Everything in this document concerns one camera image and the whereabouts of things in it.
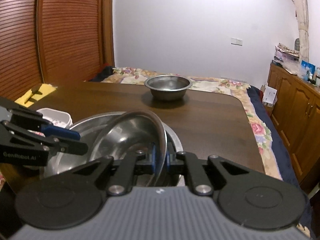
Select cream curtain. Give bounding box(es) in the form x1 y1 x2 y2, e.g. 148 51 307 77
290 0 311 63

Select yellow plush toy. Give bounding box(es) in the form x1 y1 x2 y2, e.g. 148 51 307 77
14 83 57 107

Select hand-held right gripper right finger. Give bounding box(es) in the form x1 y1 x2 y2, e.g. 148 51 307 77
164 151 251 196

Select slatted wooden wardrobe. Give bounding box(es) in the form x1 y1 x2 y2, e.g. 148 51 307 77
0 0 116 105

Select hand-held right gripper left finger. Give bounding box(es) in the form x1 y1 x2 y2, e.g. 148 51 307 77
72 142 158 197

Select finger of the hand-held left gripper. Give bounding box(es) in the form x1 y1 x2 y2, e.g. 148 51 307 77
1 108 81 141
0 129 89 156

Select white cardboard box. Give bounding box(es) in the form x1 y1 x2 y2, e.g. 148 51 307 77
262 86 278 107

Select deep small steel bowl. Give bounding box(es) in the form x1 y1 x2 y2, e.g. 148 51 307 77
144 75 192 102

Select small floral white plate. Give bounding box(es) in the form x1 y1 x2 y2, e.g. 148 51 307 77
36 108 73 130

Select dark clothing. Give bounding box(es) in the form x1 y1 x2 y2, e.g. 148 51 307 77
88 65 115 82

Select floral blanket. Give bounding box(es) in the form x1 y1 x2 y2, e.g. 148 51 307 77
100 66 284 180

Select dark blue blanket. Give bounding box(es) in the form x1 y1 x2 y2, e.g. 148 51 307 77
246 84 315 239

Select pile of papers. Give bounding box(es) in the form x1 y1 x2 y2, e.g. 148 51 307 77
273 42 301 73

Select wooden cabinet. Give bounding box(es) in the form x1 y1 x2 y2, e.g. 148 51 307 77
267 62 320 195

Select shallow steel bowl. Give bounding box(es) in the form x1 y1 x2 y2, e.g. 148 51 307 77
89 111 168 187

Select blue boxes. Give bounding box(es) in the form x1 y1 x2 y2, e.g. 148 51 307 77
300 60 316 81

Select large steel bowl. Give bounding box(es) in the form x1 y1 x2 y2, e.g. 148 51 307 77
43 111 184 188

